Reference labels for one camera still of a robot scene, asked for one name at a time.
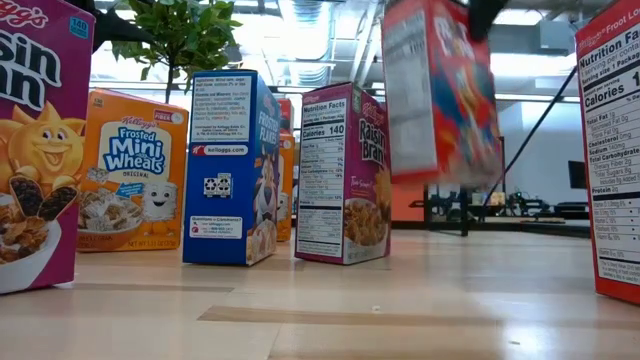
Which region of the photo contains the red Froot Loops cereal box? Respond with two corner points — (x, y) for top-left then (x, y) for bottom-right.
(380, 0), (504, 187)
(573, 0), (640, 306)
(277, 98), (295, 136)

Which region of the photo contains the orange Frosted Mini-Wheats cereal box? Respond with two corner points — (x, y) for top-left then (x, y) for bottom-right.
(276, 133), (296, 243)
(74, 88), (190, 253)

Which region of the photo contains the purple Raisin Bran cereal box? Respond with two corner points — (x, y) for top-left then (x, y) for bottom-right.
(293, 82), (393, 266)
(0, 0), (96, 296)

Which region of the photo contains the blue Frosted Flakes cereal box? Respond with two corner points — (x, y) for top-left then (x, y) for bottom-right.
(182, 69), (282, 267)

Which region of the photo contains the green leafy small tree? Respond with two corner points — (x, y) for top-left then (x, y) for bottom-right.
(108, 0), (245, 105)

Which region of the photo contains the long ceiling light strip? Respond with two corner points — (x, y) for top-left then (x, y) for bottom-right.
(494, 92), (581, 104)

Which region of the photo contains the black computer monitor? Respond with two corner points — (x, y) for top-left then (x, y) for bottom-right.
(568, 160), (587, 190)

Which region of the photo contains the orange partition panel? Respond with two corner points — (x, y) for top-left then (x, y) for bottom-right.
(391, 183), (426, 222)

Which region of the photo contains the black office desk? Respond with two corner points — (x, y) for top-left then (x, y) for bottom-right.
(552, 201), (591, 221)

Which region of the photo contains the grey rectangular ceiling duct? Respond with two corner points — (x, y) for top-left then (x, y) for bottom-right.
(489, 22), (576, 54)

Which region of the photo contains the long black right arm cable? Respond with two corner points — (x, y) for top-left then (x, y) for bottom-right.
(480, 64), (579, 210)

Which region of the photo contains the silver ribbed ventilation duct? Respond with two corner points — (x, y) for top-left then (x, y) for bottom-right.
(289, 0), (331, 87)

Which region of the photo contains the wooden shelf with black frame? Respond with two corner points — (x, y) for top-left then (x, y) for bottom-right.
(422, 135), (506, 237)

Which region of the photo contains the black aluminium table frame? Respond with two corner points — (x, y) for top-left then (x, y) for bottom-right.
(391, 219), (592, 239)

